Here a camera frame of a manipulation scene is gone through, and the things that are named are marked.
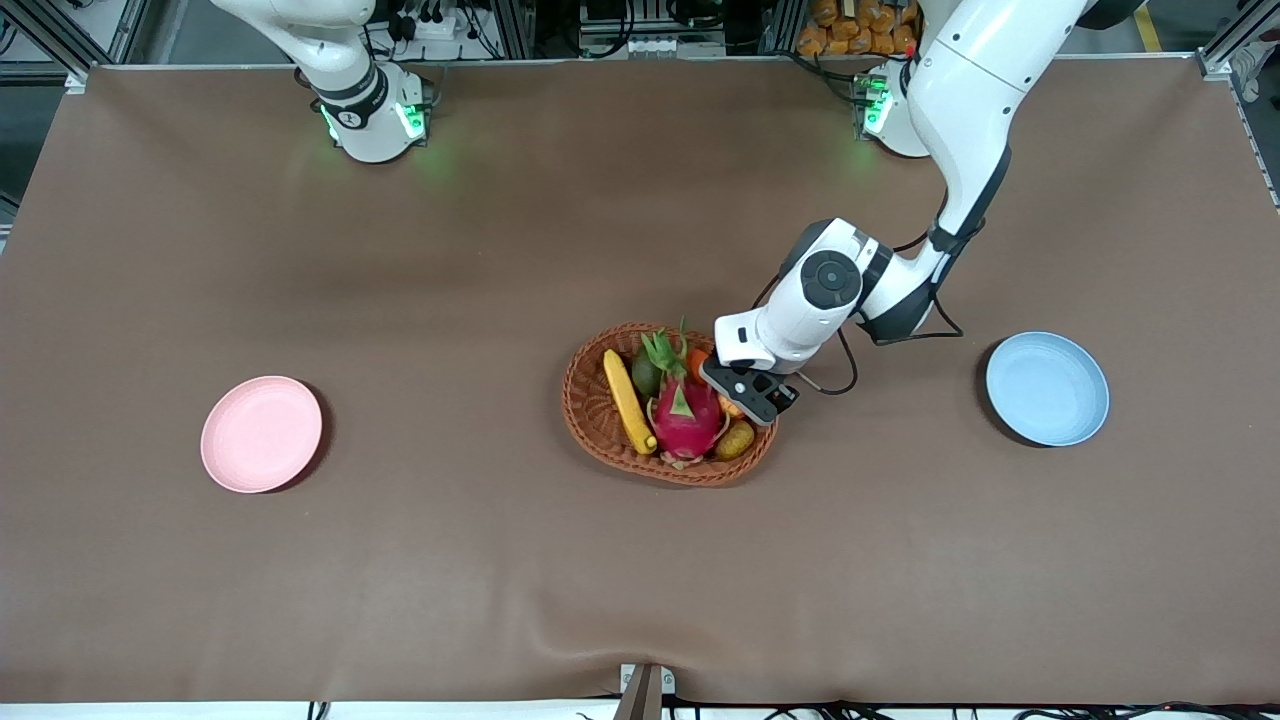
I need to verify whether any yellow banana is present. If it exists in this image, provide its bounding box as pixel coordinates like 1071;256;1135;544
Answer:
602;348;658;456

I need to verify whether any brown green kiwi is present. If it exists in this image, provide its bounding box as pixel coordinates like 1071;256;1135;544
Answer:
714;419;757;462

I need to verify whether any pink dragon fruit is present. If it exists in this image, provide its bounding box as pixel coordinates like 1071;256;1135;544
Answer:
640;318;736;471

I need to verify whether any brown wicker basket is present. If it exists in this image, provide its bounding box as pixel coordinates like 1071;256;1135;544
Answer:
561;321;780;488

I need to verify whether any light blue plate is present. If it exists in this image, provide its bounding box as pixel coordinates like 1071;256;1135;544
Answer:
985;331;1111;448

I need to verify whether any pile of orange bread packs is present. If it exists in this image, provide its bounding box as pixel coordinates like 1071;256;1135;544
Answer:
797;0;923;57

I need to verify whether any brown tablecloth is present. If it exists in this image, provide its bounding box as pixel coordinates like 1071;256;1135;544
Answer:
0;60;1280;706

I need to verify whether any white power strip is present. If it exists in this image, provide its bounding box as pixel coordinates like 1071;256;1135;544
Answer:
385;8;471;43

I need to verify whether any pink plate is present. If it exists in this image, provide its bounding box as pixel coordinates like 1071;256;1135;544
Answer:
200;375;324;495

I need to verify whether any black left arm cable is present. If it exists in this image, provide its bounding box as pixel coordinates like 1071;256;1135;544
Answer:
755;190;966;397

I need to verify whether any metal table edge bracket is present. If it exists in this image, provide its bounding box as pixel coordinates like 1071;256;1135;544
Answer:
612;662;677;720

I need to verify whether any aluminium frame post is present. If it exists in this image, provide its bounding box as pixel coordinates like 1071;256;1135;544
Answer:
1197;0;1280;81
0;0;151;96

